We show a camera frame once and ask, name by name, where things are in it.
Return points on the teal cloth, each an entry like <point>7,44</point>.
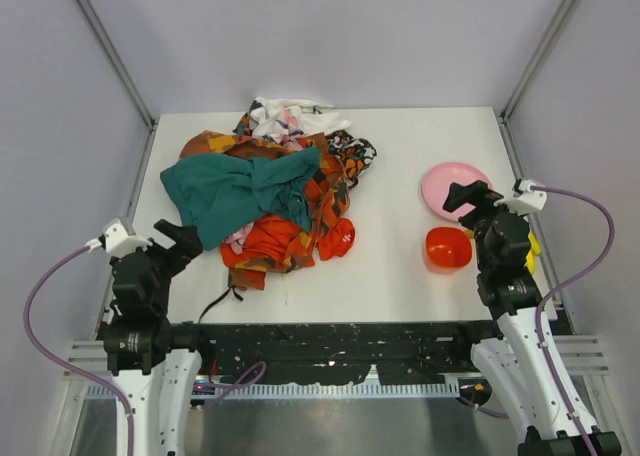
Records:
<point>219,194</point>

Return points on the pink plate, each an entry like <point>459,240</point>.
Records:
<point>436,184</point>

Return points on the orange camouflage cloth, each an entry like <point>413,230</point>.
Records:
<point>326,192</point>

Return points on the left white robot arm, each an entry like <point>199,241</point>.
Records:
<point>152,362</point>

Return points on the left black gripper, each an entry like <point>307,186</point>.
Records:
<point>176,243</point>

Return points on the aluminium frame post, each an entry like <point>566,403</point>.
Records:
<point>114,59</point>
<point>550,37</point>

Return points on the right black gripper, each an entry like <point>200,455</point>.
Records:
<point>473,202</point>

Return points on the white slotted cable duct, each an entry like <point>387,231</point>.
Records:
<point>369,389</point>

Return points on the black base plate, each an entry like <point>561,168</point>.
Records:
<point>338,354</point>

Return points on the left aluminium frame post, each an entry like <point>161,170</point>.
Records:
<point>114,59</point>

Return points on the right aluminium frame post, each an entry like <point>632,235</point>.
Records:
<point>550,37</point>

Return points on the plain orange cloth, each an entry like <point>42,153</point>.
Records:
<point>278,245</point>

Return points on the orange plastic bowl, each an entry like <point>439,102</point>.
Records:
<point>447,249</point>

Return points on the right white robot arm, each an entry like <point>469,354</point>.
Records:
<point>522,363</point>

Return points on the white pink patterned cloth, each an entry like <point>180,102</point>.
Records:
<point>286,121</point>

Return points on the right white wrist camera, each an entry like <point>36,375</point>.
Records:
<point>526,199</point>

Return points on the yellow banana bunch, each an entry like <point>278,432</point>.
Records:
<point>534,252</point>

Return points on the aluminium rail profile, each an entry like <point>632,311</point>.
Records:
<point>581,354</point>

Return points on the black orange white patterned cloth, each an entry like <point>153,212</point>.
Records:
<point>356,154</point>

